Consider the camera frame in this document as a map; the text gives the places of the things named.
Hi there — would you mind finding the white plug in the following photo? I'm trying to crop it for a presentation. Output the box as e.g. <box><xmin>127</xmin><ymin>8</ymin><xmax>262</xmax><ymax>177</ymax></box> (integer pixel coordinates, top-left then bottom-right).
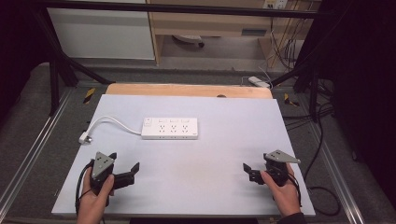
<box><xmin>78</xmin><ymin>132</ymin><xmax>93</xmax><ymax>145</ymax></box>

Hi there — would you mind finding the wooden desk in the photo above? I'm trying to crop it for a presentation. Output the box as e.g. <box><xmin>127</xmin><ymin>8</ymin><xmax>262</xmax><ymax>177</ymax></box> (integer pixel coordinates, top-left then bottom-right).
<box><xmin>145</xmin><ymin>0</ymin><xmax>322</xmax><ymax>67</ymax></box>

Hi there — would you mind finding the white power strip cable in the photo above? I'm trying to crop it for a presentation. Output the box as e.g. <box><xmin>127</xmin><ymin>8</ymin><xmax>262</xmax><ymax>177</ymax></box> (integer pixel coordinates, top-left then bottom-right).
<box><xmin>86</xmin><ymin>115</ymin><xmax>143</xmax><ymax>136</ymax></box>

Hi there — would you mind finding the person's right hand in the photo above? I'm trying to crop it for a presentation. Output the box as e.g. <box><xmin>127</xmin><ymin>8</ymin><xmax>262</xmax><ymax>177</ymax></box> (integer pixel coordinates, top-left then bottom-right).
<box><xmin>260</xmin><ymin>163</ymin><xmax>302</xmax><ymax>218</ymax></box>

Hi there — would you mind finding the yellow black tape strip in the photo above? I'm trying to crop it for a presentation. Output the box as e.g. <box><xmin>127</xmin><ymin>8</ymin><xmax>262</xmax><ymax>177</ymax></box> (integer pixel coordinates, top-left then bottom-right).
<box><xmin>283</xmin><ymin>92</ymin><xmax>301</xmax><ymax>107</ymax></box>
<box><xmin>82</xmin><ymin>87</ymin><xmax>96</xmax><ymax>105</ymax></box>

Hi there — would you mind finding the aluminium rail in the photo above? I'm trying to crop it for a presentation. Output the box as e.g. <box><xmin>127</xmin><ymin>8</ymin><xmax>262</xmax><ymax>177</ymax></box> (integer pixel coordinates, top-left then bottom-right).
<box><xmin>0</xmin><ymin>88</ymin><xmax>77</xmax><ymax>213</ymax></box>
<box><xmin>305</xmin><ymin>123</ymin><xmax>366</xmax><ymax>224</ymax></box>

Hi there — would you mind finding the white table board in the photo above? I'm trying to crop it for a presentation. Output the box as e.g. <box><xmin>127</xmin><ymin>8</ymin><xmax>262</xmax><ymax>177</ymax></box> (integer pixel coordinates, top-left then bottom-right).
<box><xmin>50</xmin><ymin>94</ymin><xmax>317</xmax><ymax>217</ymax></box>

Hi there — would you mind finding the wooden table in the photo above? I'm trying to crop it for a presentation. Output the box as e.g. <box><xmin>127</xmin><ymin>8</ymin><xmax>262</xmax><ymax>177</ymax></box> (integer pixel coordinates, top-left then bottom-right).
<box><xmin>105</xmin><ymin>82</ymin><xmax>274</xmax><ymax>100</ymax></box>

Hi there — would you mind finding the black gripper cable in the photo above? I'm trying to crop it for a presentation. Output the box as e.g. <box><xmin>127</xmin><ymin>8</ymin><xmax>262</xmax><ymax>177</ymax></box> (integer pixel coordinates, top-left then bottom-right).
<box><xmin>74</xmin><ymin>160</ymin><xmax>95</xmax><ymax>217</ymax></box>
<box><xmin>287</xmin><ymin>172</ymin><xmax>304</xmax><ymax>208</ymax></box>

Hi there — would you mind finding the dark curtain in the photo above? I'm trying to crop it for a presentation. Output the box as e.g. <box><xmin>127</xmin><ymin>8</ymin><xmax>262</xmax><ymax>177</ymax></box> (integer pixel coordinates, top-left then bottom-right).
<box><xmin>0</xmin><ymin>0</ymin><xmax>50</xmax><ymax>117</ymax></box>
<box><xmin>320</xmin><ymin>0</ymin><xmax>396</xmax><ymax>200</ymax></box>

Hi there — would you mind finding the black floor cable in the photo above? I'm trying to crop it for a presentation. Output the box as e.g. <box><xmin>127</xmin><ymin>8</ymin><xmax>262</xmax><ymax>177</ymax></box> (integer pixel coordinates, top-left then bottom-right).
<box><xmin>281</xmin><ymin>78</ymin><xmax>343</xmax><ymax>217</ymax></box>

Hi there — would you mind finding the person's left hand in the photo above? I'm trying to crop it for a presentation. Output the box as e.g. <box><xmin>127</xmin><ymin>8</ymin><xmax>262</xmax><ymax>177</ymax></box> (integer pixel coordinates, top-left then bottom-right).
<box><xmin>77</xmin><ymin>167</ymin><xmax>116</xmax><ymax>217</ymax></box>

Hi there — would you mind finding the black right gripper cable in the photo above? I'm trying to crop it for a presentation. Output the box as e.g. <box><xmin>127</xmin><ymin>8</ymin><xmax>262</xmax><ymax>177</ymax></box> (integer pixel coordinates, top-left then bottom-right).
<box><xmin>287</xmin><ymin>172</ymin><xmax>304</xmax><ymax>208</ymax></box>

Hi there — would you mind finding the office chair base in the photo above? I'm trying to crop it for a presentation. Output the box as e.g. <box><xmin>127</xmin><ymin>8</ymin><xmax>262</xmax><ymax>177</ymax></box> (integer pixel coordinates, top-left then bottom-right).
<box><xmin>172</xmin><ymin>34</ymin><xmax>205</xmax><ymax>49</ymax></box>

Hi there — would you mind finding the white wall socket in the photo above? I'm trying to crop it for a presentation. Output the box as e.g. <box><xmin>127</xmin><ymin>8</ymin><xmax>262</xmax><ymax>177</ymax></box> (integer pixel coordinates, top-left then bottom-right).
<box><xmin>262</xmin><ymin>0</ymin><xmax>290</xmax><ymax>10</ymax></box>

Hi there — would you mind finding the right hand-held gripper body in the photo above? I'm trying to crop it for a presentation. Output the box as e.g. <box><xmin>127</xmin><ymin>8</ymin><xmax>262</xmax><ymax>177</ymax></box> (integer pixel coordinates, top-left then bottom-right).
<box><xmin>248</xmin><ymin>149</ymin><xmax>302</xmax><ymax>188</ymax></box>

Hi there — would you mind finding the hanging cable bundle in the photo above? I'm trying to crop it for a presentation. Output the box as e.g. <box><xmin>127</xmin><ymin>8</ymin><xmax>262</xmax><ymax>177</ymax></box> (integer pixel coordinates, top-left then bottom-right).
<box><xmin>269</xmin><ymin>8</ymin><xmax>306</xmax><ymax>70</ymax></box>

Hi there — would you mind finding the small white floor power strip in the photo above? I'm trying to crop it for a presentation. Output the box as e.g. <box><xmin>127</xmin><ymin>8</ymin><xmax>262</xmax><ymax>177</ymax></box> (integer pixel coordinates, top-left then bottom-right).
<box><xmin>247</xmin><ymin>76</ymin><xmax>272</xmax><ymax>90</ymax></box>

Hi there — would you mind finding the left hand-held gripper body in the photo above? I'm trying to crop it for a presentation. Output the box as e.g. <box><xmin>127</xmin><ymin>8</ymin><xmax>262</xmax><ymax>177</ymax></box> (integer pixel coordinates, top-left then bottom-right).
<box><xmin>90</xmin><ymin>151</ymin><xmax>136</xmax><ymax>207</ymax></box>

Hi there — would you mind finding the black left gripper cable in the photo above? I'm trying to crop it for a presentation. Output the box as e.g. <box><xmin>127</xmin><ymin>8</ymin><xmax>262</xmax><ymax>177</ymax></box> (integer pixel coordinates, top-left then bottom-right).
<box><xmin>74</xmin><ymin>160</ymin><xmax>95</xmax><ymax>217</ymax></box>

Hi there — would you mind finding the white cabinet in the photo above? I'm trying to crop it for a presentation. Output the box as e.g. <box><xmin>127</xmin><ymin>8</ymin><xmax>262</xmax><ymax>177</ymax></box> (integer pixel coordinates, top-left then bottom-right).
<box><xmin>46</xmin><ymin>7</ymin><xmax>156</xmax><ymax>61</ymax></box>

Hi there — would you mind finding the black metal frame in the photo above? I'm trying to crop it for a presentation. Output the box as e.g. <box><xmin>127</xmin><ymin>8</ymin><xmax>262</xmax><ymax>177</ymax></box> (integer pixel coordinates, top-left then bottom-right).
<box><xmin>30</xmin><ymin>0</ymin><xmax>331</xmax><ymax>123</ymax></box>

